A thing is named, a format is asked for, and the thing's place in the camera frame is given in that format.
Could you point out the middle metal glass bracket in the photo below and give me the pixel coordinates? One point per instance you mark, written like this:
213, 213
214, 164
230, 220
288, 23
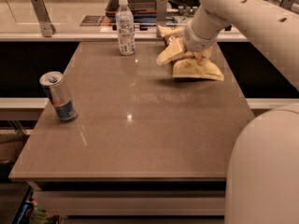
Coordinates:
161, 13

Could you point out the grey table drawer unit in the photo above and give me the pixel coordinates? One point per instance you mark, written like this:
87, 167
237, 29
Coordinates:
133, 198

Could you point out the brown yellow chip bag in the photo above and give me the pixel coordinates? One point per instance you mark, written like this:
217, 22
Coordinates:
187, 66

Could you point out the blue green packages in bin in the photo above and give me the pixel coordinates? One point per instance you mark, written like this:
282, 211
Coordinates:
32, 213

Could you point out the clear plastic water bottle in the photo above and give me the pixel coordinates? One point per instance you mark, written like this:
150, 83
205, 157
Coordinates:
125, 28

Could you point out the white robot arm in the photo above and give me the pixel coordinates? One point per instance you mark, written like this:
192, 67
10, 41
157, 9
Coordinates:
262, 183

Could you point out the redbull can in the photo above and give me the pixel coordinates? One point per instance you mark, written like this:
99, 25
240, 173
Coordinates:
54, 86

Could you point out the left metal glass bracket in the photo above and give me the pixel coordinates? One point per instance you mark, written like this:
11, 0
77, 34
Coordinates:
46, 26

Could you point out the metal glass bracket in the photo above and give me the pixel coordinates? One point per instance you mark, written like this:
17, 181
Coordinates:
161, 13
46, 26

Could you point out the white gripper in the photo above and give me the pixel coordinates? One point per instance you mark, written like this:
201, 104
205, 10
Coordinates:
196, 41

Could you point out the dark tray with orange rim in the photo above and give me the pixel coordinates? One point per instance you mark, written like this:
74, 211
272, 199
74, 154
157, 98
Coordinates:
134, 0

